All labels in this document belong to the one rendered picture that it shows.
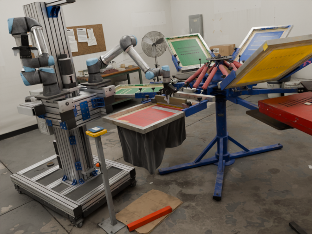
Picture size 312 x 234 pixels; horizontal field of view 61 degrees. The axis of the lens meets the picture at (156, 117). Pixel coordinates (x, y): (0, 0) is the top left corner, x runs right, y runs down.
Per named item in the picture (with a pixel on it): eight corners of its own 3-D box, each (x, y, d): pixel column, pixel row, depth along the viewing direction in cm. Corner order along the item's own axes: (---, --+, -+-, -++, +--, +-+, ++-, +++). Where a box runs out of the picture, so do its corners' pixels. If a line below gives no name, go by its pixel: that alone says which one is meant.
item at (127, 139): (152, 175, 228) (146, 129, 214) (121, 161, 260) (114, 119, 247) (155, 174, 230) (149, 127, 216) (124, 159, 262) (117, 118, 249)
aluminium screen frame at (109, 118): (143, 133, 204) (143, 129, 203) (102, 120, 246) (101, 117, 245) (206, 106, 253) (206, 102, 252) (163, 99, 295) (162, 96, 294)
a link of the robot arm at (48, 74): (57, 82, 229) (54, 66, 225) (41, 85, 224) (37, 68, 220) (55, 80, 240) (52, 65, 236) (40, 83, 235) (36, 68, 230)
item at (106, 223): (111, 236, 238) (91, 137, 208) (98, 224, 254) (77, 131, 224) (130, 223, 252) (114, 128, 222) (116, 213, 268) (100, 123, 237)
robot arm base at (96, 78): (85, 82, 271) (83, 73, 267) (96, 80, 282) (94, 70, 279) (94, 83, 261) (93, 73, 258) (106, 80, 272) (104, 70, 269)
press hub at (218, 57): (227, 171, 319) (224, 56, 277) (201, 162, 347) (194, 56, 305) (244, 158, 344) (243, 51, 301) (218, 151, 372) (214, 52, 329)
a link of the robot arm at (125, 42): (120, 33, 238) (155, 75, 238) (126, 32, 248) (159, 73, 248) (112, 42, 244) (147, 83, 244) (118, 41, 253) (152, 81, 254)
